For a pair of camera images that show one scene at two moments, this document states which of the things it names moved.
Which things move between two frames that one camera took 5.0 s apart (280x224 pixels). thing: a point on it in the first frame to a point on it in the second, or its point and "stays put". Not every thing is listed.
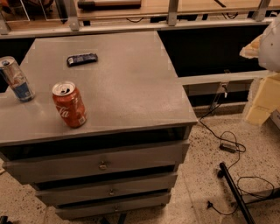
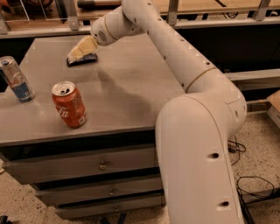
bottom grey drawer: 115,207 stays put
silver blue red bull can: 16,79 stays put
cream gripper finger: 251,51 to 100,32
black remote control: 80,59 stays put
